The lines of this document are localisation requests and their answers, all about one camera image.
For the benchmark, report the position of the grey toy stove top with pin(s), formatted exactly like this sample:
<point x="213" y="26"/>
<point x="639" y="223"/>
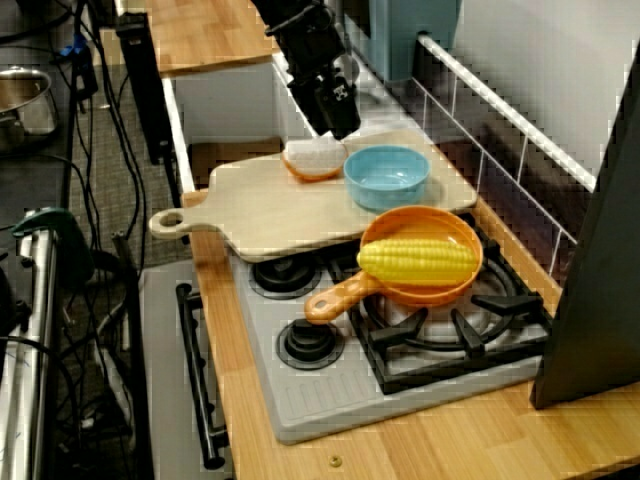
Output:
<point x="320" y="400"/>

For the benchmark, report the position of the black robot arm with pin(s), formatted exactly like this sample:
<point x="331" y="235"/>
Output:
<point x="290" y="15"/>

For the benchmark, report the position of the wooden countertop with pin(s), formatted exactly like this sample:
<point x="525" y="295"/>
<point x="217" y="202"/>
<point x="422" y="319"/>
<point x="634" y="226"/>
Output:
<point x="450" y="440"/>

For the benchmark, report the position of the dark tile backsplash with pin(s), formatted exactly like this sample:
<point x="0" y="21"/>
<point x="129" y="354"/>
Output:
<point x="500" y="160"/>

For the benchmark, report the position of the white toy bread slice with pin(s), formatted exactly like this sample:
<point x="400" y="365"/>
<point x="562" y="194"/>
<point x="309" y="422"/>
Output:
<point x="312" y="160"/>

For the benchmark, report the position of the aluminium frame profile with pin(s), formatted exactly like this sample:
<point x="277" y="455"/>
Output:
<point x="30" y="325"/>

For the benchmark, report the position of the orange toy frying pan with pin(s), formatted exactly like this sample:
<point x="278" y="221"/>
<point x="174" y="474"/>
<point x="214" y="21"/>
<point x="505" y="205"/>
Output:
<point x="425" y="295"/>

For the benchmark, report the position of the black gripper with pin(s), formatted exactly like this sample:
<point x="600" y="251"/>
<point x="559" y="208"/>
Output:
<point x="315" y="55"/>

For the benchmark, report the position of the brass countertop screw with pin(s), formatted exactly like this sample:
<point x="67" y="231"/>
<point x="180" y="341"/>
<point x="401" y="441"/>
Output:
<point x="334" y="460"/>

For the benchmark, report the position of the light blue plastic bowl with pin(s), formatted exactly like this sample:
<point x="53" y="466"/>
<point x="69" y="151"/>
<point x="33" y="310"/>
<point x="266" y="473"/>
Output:
<point x="385" y="175"/>

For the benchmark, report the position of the steel pot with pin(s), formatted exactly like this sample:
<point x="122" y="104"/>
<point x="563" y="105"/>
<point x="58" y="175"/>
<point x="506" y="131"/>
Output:
<point x="25" y="100"/>

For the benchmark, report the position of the black upright bar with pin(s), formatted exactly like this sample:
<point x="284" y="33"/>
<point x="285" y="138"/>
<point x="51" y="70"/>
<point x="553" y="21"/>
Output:
<point x="145" y="90"/>

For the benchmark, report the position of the green clamp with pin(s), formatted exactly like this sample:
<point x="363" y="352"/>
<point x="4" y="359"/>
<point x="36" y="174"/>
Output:
<point x="65" y="235"/>

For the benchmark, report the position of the white toy kitchen cabinet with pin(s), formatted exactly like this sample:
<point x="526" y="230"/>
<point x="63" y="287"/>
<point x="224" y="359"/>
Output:
<point x="160" y="350"/>

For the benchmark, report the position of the black upright shelf post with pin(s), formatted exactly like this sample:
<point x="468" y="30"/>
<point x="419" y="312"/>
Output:
<point x="600" y="275"/>

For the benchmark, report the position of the white toy sink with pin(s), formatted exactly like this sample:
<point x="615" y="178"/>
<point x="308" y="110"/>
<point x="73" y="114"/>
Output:
<point x="225" y="100"/>

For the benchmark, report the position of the black stove knob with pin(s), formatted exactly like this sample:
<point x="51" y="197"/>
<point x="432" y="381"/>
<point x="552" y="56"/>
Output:
<point x="285" y="280"/>
<point x="310" y="345"/>

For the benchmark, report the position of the yellow toy corn cob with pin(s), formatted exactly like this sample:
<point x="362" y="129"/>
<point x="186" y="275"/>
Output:
<point x="415" y="260"/>

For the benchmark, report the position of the wooden table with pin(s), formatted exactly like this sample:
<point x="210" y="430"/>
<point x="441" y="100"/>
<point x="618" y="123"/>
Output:
<point x="210" y="30"/>

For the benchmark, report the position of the black burner grate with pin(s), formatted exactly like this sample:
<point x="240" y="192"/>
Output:
<point x="500" y="305"/>

